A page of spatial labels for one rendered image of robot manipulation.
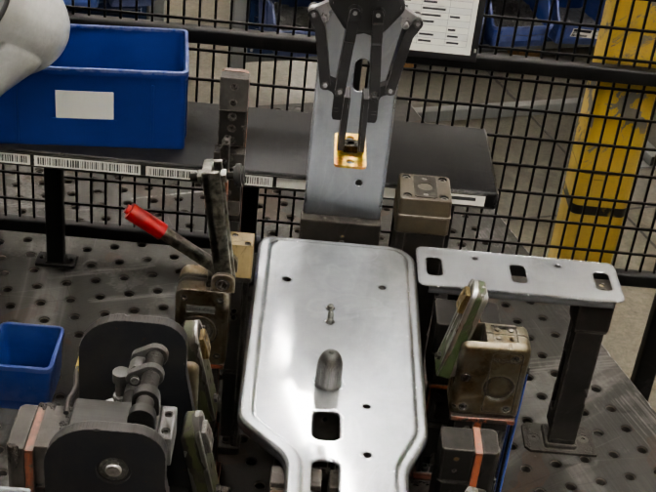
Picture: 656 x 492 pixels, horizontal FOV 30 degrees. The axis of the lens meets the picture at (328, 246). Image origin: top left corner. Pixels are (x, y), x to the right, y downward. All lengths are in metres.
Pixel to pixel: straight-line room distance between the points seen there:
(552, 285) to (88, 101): 0.73
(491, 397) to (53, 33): 0.73
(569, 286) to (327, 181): 0.38
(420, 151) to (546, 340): 0.42
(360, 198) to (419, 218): 0.09
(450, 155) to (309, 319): 0.48
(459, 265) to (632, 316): 1.85
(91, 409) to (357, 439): 0.36
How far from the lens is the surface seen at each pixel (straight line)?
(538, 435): 1.94
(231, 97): 1.76
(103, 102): 1.87
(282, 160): 1.89
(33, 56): 1.64
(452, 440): 1.46
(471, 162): 1.95
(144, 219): 1.52
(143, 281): 2.18
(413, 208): 1.78
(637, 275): 2.27
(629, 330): 3.50
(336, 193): 1.80
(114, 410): 1.20
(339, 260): 1.72
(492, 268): 1.75
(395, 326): 1.60
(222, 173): 1.48
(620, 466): 1.94
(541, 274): 1.76
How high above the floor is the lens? 1.94
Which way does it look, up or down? 32 degrees down
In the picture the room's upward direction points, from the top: 6 degrees clockwise
